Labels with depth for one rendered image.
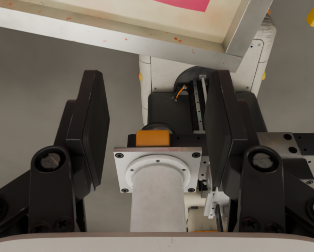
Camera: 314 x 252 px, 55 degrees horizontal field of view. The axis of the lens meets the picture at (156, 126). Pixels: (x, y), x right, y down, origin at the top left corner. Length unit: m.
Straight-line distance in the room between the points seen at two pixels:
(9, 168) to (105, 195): 0.86
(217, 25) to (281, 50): 1.30
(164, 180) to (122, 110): 1.54
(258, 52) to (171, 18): 0.95
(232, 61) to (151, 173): 0.26
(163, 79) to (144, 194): 1.04
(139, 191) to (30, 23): 0.34
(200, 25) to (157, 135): 0.22
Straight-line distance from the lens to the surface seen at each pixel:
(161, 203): 0.51
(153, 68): 1.47
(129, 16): 0.58
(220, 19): 0.59
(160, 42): 0.57
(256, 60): 1.52
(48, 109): 2.15
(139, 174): 0.56
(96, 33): 0.57
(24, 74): 2.00
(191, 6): 0.58
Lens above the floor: 1.47
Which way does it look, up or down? 43 degrees down
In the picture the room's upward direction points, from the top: 180 degrees clockwise
